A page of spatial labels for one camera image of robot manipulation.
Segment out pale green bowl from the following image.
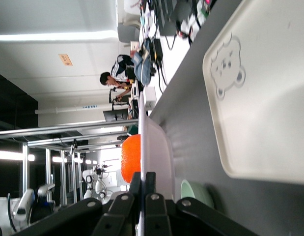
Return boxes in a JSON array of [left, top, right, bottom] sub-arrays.
[[180, 179, 215, 210]]

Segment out orange fruit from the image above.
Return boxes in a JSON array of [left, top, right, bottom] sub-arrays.
[[120, 134, 141, 184]]

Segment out white round plate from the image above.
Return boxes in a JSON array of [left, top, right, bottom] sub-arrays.
[[138, 91, 176, 236]]

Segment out aluminium frame structure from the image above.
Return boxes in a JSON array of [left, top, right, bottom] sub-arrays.
[[0, 119, 140, 207]]

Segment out white box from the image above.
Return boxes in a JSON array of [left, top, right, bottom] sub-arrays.
[[142, 86, 157, 112]]

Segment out grey chair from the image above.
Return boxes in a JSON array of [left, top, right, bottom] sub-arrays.
[[116, 22, 140, 44]]

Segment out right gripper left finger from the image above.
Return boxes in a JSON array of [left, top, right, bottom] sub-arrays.
[[92, 172, 142, 236]]

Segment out blue bag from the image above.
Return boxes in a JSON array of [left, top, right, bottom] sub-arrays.
[[133, 39, 152, 86]]

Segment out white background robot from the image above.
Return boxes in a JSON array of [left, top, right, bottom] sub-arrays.
[[82, 164, 113, 200]]

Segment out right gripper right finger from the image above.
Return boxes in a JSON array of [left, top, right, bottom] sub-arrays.
[[144, 172, 172, 236]]

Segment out dark green background item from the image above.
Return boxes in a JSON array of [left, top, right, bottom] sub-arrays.
[[126, 124, 139, 136]]

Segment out person in striped jacket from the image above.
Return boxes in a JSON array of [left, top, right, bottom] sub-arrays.
[[99, 54, 145, 99]]

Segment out cream bear print tray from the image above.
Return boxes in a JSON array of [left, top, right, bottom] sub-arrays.
[[202, 0, 304, 186]]

